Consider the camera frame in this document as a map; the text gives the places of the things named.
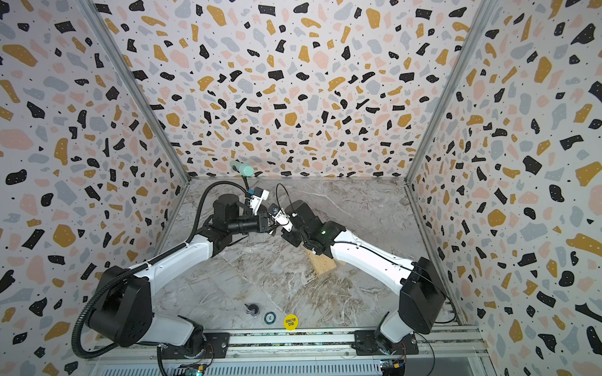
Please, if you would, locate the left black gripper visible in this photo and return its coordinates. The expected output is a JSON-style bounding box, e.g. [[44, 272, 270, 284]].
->
[[231, 212, 285, 238]]

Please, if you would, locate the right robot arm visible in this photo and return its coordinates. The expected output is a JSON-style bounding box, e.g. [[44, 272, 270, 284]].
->
[[269, 201, 447, 343]]

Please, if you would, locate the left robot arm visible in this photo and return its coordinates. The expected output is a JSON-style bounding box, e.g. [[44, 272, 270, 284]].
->
[[83, 194, 279, 357]]

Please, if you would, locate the wooden block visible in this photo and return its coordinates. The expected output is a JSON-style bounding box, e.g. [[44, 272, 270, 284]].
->
[[306, 251, 338, 277]]

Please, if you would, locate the black microphone stand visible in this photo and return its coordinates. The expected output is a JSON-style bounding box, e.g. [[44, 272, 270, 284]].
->
[[241, 175, 253, 195]]

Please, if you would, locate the small dark clip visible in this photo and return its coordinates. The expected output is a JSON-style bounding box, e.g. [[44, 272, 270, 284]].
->
[[245, 303, 260, 316]]

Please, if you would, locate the yellow round sticker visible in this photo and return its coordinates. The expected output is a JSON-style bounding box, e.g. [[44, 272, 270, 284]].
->
[[283, 314, 299, 332]]

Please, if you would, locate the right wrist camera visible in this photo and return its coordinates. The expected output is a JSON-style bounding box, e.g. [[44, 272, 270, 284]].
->
[[267, 204, 292, 230]]

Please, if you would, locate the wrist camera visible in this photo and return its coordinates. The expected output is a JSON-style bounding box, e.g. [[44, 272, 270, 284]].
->
[[267, 204, 292, 230], [249, 188, 270, 214]]

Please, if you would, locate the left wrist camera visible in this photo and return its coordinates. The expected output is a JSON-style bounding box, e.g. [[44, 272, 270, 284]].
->
[[249, 188, 270, 214]]

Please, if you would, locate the green ring sticker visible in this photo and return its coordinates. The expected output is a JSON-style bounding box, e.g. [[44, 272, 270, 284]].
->
[[263, 312, 276, 325]]

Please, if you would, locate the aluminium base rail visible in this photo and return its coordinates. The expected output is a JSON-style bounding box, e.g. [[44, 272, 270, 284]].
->
[[84, 327, 490, 376]]

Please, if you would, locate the left black corrugated cable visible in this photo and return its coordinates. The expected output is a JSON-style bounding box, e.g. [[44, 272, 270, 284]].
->
[[71, 181, 250, 360]]

